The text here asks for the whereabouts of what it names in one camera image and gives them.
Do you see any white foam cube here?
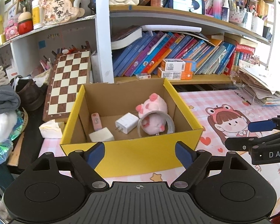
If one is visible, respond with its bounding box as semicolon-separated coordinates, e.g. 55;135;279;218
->
89;127;115;143

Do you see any clear tape roll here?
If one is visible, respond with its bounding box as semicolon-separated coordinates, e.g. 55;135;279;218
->
137;110;175;138

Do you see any pink rectangular eraser case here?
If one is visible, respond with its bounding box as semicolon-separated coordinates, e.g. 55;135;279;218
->
91;113;102;131

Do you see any pink plush pig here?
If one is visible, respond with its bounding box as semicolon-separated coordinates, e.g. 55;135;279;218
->
136;93;168;135

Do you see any white power adapter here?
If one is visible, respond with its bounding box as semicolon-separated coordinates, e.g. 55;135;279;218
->
115;113;139;134

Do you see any pink cartoon desk mat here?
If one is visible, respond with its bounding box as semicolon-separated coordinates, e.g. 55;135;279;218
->
37;89;280;215

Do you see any stack of papers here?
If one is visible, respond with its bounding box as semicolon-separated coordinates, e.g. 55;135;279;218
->
238;65;280;106

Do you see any black pen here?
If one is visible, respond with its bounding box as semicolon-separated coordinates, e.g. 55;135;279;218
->
234;91;252;106

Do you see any crumpled white tissue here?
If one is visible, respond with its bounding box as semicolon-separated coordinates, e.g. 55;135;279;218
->
39;119;65;139

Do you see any yellow cardboard box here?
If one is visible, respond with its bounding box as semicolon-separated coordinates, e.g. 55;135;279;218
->
60;78;203;178

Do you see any brown leather shoe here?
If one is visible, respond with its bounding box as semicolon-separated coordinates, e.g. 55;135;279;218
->
10;75;48;111

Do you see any lower orange white box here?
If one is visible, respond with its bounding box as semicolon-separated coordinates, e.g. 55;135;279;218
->
157;67;193;80

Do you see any orange white box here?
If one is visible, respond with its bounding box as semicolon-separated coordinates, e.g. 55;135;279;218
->
160;59;197;72
157;67;193;80

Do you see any wooden chessboard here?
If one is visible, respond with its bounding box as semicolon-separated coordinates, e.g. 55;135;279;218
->
43;50;91;122

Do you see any upper orange white box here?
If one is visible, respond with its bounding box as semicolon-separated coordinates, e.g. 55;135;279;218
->
160;59;197;72

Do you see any small red white box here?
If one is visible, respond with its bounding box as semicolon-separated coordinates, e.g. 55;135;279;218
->
136;73;151;80

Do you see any grey folded cloth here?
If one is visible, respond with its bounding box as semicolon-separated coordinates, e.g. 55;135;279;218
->
0;84;21;114

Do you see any framed anime picture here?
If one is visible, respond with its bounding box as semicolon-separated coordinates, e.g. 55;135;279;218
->
169;0;205;15

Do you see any red round doll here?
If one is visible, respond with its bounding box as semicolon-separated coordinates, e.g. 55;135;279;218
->
18;11;34;35

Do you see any rabbit greeting ornament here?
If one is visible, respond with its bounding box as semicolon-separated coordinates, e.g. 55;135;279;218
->
39;0;85;26

